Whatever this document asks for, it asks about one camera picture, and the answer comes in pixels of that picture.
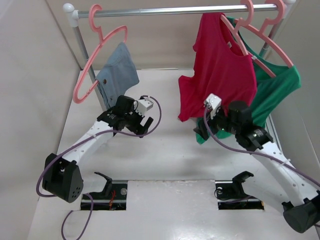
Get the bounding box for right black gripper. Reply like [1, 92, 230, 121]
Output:
[193, 105, 240, 140]

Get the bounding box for red t shirt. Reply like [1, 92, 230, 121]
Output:
[178, 12, 257, 122]

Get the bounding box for pink hanger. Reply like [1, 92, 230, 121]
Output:
[72, 4, 128, 104]
[220, 0, 254, 56]
[244, 0, 296, 68]

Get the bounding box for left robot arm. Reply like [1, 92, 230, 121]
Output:
[40, 95, 155, 203]

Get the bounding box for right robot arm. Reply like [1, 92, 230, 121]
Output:
[194, 97, 320, 233]

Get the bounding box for green t shirt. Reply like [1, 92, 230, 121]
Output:
[194, 15, 303, 145]

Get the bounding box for blue denim garment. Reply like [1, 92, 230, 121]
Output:
[95, 42, 140, 110]

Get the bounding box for metal clothes rack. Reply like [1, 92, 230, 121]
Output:
[62, 0, 297, 113]

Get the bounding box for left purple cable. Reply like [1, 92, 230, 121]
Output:
[36, 94, 163, 240]

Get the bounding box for purple cable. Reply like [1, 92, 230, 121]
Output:
[36, 94, 163, 240]
[202, 106, 320, 191]

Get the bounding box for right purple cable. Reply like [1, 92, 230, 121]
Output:
[202, 106, 320, 191]

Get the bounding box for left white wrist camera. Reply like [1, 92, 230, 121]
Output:
[134, 98, 154, 117]

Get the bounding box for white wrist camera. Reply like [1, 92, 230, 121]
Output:
[203, 93, 222, 120]
[134, 98, 154, 117]

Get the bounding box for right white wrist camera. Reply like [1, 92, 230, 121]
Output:
[203, 93, 222, 120]

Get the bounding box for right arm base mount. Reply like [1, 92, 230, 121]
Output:
[214, 171, 265, 211]

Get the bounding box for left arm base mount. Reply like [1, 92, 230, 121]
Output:
[80, 171, 128, 211]

